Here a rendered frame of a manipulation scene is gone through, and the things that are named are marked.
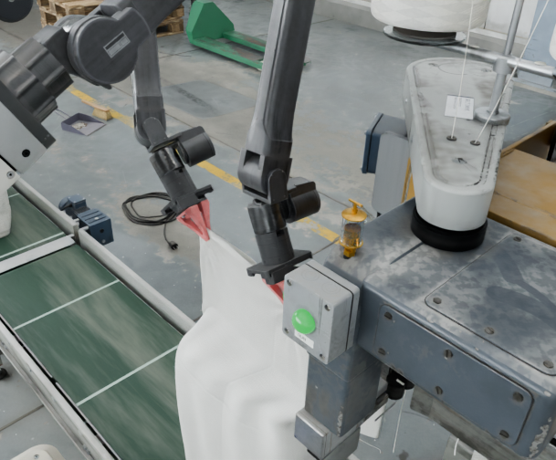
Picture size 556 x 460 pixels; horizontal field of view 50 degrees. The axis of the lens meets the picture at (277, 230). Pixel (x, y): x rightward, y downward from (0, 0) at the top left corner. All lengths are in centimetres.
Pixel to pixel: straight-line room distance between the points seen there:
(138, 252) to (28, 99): 234
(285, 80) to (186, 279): 198
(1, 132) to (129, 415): 118
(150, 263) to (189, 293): 31
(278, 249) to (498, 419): 48
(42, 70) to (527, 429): 64
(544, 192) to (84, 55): 64
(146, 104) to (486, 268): 76
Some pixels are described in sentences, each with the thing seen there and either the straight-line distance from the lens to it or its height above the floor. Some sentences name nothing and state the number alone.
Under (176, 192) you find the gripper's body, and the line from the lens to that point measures 120.
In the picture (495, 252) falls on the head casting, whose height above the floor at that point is 134.
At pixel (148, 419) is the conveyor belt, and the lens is 177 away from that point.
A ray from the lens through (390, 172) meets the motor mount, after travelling 109.
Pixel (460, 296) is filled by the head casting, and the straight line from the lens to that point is 67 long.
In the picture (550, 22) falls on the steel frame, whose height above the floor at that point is 56.
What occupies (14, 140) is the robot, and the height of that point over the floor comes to 144.
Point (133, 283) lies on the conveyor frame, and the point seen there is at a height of 39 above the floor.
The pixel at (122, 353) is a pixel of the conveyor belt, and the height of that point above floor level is 38.
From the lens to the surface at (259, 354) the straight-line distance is 121.
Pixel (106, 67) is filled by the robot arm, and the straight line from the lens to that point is 76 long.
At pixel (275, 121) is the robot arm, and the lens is 93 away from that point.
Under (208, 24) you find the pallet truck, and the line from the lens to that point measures 631.
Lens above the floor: 174
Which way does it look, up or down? 33 degrees down
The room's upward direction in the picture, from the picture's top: 2 degrees clockwise
